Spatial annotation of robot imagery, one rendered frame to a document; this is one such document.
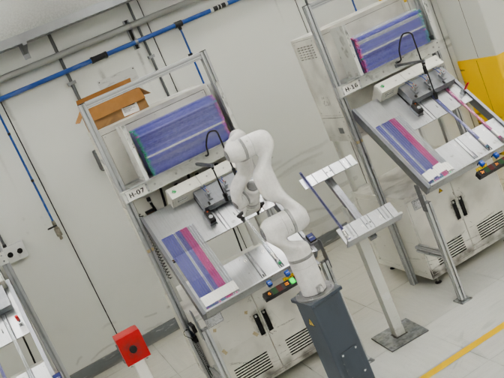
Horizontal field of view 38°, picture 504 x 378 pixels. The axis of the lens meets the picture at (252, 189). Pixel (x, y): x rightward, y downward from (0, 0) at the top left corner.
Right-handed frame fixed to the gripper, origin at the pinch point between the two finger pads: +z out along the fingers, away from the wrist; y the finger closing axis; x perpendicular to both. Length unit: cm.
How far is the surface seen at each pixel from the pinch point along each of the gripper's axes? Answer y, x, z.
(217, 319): 37, 29, 39
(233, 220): 6.1, -6.6, 10.6
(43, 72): 44, -202, 67
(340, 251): -103, -14, 179
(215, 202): 10.0, -19.4, 6.7
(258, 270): 11.4, 27.2, 5.6
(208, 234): 22.3, -6.5, 10.6
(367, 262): -48, 49, 21
